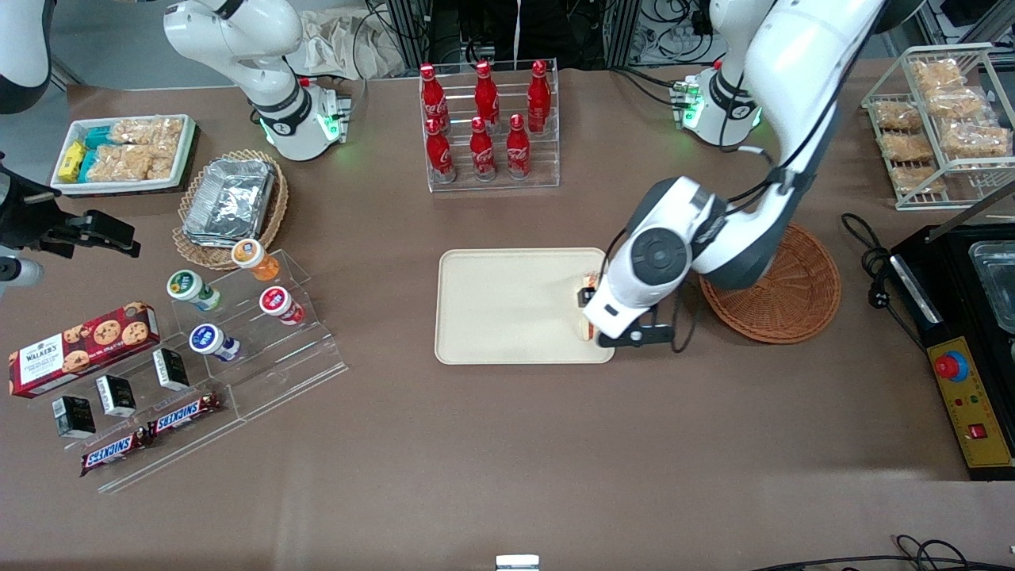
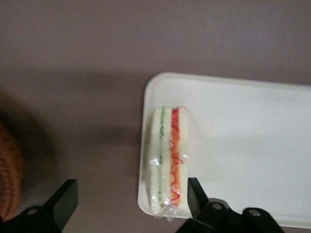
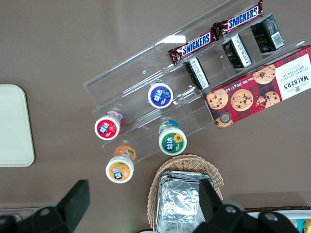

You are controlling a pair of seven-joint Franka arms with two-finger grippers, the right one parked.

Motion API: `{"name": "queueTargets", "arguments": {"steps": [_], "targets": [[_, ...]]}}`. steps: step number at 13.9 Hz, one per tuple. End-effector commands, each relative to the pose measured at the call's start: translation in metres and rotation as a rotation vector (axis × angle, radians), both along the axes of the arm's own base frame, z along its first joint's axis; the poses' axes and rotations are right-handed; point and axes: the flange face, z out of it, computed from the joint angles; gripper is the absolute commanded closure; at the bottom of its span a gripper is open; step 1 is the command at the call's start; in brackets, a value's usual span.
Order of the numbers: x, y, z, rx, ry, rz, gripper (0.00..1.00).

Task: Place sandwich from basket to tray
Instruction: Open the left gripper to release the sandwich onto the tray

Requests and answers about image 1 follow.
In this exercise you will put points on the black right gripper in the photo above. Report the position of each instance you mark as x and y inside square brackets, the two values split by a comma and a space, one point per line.
[30, 223]

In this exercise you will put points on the triangular sandwich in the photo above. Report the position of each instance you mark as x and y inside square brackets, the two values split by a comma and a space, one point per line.
[587, 329]

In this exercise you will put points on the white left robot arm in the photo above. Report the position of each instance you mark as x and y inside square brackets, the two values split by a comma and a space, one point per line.
[793, 63]

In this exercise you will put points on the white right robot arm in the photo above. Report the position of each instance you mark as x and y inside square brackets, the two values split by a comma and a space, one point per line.
[238, 40]

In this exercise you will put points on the beige plastic serving tray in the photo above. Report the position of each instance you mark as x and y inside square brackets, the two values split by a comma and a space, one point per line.
[507, 305]

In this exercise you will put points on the light woven wicker basket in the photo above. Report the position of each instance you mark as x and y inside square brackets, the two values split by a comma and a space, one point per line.
[190, 252]

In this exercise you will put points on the white rectangular snack tray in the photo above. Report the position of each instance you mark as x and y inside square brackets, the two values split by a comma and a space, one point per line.
[189, 147]

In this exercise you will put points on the large round brown wicker basket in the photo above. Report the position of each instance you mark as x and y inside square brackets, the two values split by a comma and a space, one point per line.
[801, 301]

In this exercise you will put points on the clear bagged rice cracker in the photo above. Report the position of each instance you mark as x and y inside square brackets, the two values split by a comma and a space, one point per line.
[119, 162]
[162, 162]
[147, 131]

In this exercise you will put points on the teal snack pack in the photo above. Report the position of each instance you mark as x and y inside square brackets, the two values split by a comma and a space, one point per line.
[87, 165]
[99, 138]

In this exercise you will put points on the yellow snack pack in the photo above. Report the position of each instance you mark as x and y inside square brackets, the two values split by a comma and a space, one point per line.
[71, 161]

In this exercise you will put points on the green cap yogurt bottle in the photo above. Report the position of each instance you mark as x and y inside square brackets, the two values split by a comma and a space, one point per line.
[189, 287]

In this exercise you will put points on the red Walkers cookie box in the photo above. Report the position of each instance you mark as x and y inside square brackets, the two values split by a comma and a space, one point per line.
[79, 349]

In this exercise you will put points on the stacked aluminium foil containers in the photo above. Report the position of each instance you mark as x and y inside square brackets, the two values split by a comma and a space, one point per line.
[230, 198]

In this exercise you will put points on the orange cap yogurt bottle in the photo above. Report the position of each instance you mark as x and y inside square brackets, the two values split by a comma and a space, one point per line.
[252, 255]

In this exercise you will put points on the clear acrylic bottle rack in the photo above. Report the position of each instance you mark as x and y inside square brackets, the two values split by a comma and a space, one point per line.
[492, 186]

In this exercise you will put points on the blue cap yogurt bottle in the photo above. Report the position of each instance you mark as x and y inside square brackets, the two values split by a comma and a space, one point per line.
[210, 341]

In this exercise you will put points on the small black box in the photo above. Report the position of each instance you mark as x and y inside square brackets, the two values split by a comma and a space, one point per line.
[74, 416]
[171, 369]
[116, 396]

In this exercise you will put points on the red cola bottle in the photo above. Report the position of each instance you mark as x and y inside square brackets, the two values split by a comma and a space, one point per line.
[482, 155]
[539, 95]
[432, 91]
[440, 155]
[518, 151]
[486, 91]

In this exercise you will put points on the red cap yogurt bottle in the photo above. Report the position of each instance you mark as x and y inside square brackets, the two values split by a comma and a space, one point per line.
[277, 303]

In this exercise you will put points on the Snickers chocolate bar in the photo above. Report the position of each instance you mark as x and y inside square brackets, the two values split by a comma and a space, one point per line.
[111, 452]
[182, 415]

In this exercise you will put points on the clear acrylic step display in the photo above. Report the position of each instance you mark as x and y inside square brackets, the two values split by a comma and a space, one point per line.
[293, 373]
[174, 452]

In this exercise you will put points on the beige cloth bag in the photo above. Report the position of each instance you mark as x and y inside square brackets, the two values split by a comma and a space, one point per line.
[341, 44]

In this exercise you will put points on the bagged crispy snack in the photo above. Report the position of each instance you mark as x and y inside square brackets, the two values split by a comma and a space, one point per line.
[896, 115]
[975, 141]
[955, 103]
[908, 147]
[918, 181]
[940, 75]

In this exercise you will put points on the yellow emergency stop control box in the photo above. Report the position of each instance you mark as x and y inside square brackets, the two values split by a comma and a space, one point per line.
[971, 412]

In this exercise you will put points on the clear glass container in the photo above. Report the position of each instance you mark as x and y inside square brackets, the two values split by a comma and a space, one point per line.
[997, 285]

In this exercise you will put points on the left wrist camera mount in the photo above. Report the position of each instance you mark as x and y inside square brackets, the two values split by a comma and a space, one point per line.
[626, 339]

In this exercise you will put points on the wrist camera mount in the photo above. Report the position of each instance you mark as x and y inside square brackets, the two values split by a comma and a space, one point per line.
[20, 272]
[626, 339]

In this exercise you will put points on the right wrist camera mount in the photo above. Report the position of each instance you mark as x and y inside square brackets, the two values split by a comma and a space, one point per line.
[20, 272]

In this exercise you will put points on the small silver metal bracket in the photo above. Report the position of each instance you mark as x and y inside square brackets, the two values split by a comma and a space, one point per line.
[517, 563]

